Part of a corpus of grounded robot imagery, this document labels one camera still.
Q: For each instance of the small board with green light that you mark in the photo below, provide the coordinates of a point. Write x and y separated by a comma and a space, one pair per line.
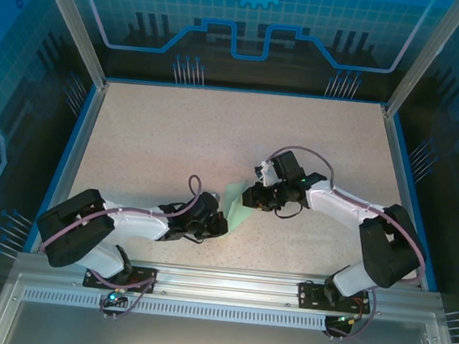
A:
113, 299
341, 321

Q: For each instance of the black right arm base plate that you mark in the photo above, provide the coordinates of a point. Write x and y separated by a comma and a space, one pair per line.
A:
311, 289

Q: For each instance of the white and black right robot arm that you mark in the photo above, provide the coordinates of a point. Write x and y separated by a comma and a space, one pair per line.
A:
340, 207

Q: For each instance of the aluminium mounting rail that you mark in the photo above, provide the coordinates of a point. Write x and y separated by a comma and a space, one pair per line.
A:
226, 285

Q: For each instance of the light green paper sheet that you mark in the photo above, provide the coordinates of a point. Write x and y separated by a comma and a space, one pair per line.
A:
235, 213

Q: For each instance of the aluminium side rail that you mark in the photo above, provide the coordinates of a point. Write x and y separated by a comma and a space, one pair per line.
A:
404, 197
73, 165

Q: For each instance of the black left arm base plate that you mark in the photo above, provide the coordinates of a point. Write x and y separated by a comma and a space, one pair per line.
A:
142, 272

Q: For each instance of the aluminium frame post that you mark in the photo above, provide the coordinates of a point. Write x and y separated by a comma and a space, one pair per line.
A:
74, 23
421, 56

